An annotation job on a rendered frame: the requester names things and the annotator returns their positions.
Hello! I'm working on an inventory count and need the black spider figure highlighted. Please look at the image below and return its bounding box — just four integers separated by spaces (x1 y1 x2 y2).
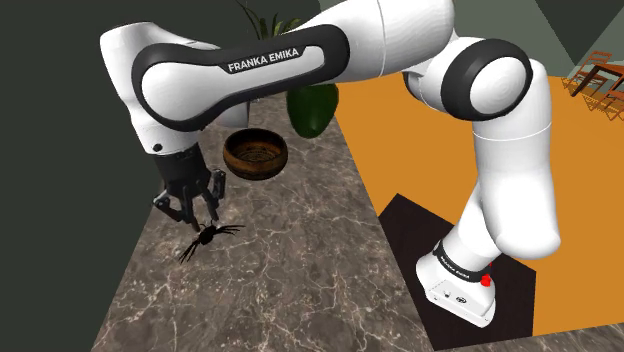
177 221 246 265

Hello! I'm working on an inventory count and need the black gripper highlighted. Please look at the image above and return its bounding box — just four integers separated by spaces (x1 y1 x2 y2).
152 143 227 233

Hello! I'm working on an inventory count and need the brown wooden bowl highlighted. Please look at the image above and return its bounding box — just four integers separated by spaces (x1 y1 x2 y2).
222 128 289 181

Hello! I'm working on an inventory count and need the orange wooden chair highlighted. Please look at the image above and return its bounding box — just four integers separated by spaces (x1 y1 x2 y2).
583 87 624 122
565 50 613 92

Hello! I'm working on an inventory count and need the black robot stand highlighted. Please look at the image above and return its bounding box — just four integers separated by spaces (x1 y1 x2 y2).
378 193 537 352

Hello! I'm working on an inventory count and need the dark brown dining table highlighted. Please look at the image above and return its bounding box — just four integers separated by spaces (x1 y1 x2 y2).
570 62 624 98

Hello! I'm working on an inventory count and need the plant in green pot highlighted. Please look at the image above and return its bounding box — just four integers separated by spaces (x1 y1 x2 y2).
236 0 340 140

